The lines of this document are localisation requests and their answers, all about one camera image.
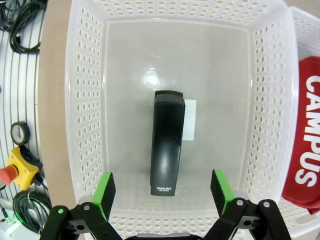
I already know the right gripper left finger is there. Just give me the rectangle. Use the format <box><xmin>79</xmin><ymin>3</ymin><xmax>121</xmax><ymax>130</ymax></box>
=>
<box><xmin>39</xmin><ymin>171</ymin><xmax>120</xmax><ymax>240</ymax></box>

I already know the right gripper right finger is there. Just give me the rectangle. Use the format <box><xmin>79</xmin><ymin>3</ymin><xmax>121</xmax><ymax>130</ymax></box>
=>
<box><xmin>204</xmin><ymin>168</ymin><xmax>292</xmax><ymax>240</ymax></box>

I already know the black stapler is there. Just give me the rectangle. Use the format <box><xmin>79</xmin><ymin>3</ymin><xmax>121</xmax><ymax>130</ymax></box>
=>
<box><xmin>149</xmin><ymin>89</ymin><xmax>186</xmax><ymax>197</ymax></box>

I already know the red CAMPUS pouch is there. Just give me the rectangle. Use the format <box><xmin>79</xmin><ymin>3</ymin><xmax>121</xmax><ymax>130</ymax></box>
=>
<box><xmin>281</xmin><ymin>56</ymin><xmax>320</xmax><ymax>216</ymax></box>

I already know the yellow emergency stop button box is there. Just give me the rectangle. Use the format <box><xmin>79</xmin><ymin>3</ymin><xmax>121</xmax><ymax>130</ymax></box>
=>
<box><xmin>0</xmin><ymin>146</ymin><xmax>44</xmax><ymax>191</ymax></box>

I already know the white power strip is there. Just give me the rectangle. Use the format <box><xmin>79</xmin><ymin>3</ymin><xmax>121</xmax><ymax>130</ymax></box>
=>
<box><xmin>0</xmin><ymin>212</ymin><xmax>24</xmax><ymax>236</ymax></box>

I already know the black electrical tape roll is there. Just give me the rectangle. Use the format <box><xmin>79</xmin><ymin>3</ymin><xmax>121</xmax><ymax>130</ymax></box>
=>
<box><xmin>10</xmin><ymin>121</ymin><xmax>31</xmax><ymax>146</ymax></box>

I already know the white perforated plastic basket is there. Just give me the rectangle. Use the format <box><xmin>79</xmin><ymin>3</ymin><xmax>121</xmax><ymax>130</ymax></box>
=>
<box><xmin>63</xmin><ymin>0</ymin><xmax>300</xmax><ymax>240</ymax></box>
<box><xmin>282</xmin><ymin>6</ymin><xmax>320</xmax><ymax>239</ymax></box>

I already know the green and black cable coil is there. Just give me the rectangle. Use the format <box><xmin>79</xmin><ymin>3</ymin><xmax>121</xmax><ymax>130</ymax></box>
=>
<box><xmin>11</xmin><ymin>189</ymin><xmax>54</xmax><ymax>235</ymax></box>

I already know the black coiled cable bundle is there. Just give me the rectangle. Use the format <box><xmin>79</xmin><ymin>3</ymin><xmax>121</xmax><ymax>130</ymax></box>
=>
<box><xmin>0</xmin><ymin>0</ymin><xmax>46</xmax><ymax>55</ymax></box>

